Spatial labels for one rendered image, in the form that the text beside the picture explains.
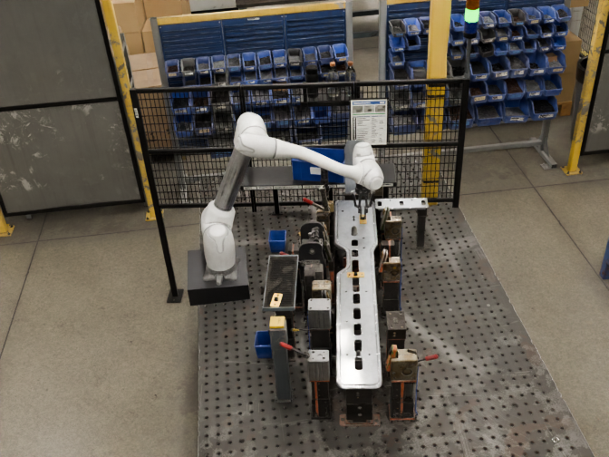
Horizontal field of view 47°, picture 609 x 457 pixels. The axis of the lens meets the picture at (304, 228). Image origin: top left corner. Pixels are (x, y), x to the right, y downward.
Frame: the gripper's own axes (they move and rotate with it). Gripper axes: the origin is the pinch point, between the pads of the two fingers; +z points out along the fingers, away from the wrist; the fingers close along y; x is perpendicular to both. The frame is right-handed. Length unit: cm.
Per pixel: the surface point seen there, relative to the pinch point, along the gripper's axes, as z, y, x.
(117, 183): 72, -187, 153
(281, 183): 2, -46, 34
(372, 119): -28, 7, 54
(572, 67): 56, 202, 312
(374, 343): 4, 2, -93
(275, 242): 27, -50, 11
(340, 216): 4.6, -12.2, 3.8
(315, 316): -2, -23, -83
